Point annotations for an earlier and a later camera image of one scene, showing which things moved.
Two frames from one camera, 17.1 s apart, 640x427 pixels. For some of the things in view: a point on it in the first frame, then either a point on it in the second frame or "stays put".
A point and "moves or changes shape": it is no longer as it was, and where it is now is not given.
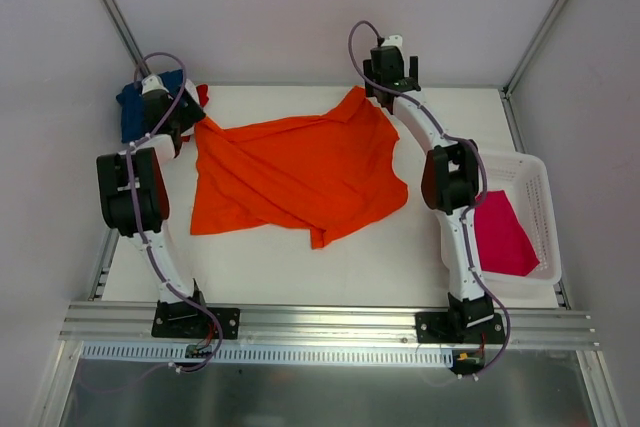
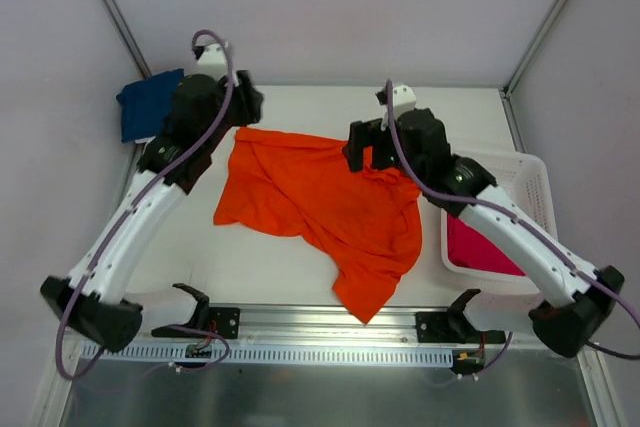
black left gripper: (189, 110) → (248, 98)
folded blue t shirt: (131, 99) stays put
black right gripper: (407, 82) → (365, 134)
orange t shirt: (317, 173) moves or changes shape
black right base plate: (438, 327) stays put
